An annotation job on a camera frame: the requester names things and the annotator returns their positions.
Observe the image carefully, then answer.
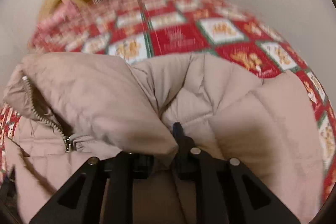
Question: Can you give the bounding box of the red checkered bear bedspread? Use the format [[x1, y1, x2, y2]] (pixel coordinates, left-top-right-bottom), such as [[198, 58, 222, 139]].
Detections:
[[0, 0, 336, 204]]

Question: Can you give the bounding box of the beige quilted puffer jacket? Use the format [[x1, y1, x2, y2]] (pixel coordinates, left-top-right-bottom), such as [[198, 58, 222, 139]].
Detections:
[[3, 52, 323, 223]]

